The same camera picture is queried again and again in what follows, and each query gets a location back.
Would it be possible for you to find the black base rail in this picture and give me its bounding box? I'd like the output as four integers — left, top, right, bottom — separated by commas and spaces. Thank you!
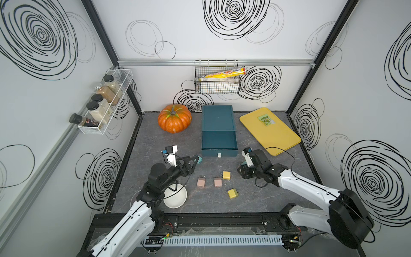
91, 211, 349, 233

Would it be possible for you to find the spice jar far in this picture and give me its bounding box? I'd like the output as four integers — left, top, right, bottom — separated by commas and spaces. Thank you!
103, 75, 121, 94

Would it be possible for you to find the orange pumpkin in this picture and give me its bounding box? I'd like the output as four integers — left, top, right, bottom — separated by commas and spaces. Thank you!
157, 104, 192, 133

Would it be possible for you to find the white bowl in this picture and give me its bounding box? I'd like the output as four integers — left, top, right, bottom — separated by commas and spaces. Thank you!
163, 184, 187, 209

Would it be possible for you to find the yellow cutting board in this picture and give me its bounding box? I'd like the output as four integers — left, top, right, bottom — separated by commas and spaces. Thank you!
239, 107, 301, 156

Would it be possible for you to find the pink plug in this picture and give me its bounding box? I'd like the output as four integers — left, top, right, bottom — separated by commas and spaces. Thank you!
214, 177, 223, 187
197, 177, 206, 188

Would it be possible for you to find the yellow tube package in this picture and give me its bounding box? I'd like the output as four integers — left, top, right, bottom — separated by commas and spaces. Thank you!
202, 67, 246, 79

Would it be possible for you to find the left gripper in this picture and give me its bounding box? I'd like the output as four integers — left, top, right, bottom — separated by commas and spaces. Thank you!
158, 155, 198, 192

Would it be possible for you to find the white spice jar middle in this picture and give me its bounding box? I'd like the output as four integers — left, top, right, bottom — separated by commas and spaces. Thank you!
91, 94, 112, 117

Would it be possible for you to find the yellow plug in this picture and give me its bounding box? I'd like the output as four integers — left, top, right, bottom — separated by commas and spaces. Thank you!
228, 188, 238, 199
223, 171, 231, 180

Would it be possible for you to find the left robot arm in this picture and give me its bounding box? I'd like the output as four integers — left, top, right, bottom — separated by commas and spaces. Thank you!
77, 154, 202, 257

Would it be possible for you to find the white spice jar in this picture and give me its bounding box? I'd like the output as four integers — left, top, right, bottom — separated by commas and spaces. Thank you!
91, 94, 112, 117
86, 101, 110, 124

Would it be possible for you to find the black wire basket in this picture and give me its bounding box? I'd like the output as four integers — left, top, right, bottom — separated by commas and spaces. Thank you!
194, 60, 240, 94

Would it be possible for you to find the teal drawer cabinet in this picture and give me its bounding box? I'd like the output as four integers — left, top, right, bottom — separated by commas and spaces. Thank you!
201, 105, 238, 158

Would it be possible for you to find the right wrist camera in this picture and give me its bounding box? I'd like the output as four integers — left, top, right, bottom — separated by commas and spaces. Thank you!
241, 147, 254, 167

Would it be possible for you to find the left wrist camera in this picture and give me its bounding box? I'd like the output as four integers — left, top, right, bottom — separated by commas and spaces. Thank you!
162, 145, 178, 167

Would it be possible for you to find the clear acrylic spice shelf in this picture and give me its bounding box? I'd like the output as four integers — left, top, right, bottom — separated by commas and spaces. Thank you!
78, 69, 133, 137

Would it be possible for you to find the grey slotted cable duct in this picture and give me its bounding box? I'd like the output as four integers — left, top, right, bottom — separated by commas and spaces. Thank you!
141, 234, 285, 248

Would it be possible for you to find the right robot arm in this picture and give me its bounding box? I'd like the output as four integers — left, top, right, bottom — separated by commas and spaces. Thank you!
238, 147, 374, 249

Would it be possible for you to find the brown spice jar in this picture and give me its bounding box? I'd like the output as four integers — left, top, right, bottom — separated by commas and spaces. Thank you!
95, 84, 119, 106

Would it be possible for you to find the white spice jar near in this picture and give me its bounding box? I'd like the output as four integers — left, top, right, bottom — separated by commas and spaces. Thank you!
86, 101, 110, 124

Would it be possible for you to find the dark spice jar lying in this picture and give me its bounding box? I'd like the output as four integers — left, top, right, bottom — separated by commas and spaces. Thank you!
69, 114, 99, 127

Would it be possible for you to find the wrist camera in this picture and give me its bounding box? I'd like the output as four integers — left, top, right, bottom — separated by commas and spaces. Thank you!
241, 147, 254, 167
162, 145, 178, 167

